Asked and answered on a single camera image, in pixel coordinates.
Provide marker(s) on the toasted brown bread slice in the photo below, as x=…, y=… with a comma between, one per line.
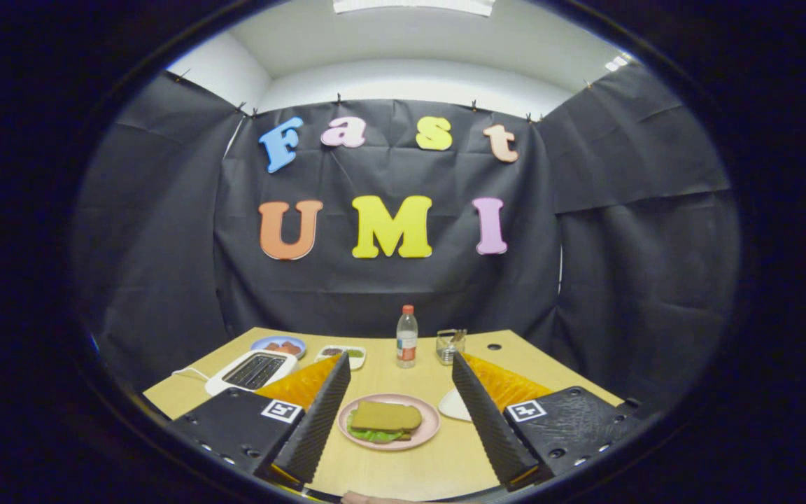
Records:
x=385, y=416

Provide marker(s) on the small white plate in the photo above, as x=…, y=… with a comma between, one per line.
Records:
x=453, y=406

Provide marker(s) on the brown meat piece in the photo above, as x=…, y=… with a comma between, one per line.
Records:
x=273, y=347
x=292, y=348

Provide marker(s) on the white toaster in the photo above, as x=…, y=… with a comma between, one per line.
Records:
x=217, y=383

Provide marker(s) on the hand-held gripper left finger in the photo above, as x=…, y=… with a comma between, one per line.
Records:
x=315, y=420

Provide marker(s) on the rectangular ceiling light panel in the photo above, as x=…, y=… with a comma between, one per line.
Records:
x=413, y=5

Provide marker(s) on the clear bottle red cap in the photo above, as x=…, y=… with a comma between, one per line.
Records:
x=407, y=343

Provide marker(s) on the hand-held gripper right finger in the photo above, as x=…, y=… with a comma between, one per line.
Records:
x=487, y=420

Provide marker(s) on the white divided bean dish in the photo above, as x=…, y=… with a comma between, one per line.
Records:
x=357, y=362

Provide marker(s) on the green lettuce leaf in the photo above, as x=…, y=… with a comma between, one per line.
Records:
x=368, y=435

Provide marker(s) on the blue round plate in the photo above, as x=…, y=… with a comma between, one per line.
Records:
x=257, y=344

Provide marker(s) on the black backdrop cloth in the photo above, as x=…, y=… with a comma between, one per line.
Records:
x=389, y=287

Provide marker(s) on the pink round plate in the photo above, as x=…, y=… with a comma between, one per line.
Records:
x=427, y=427

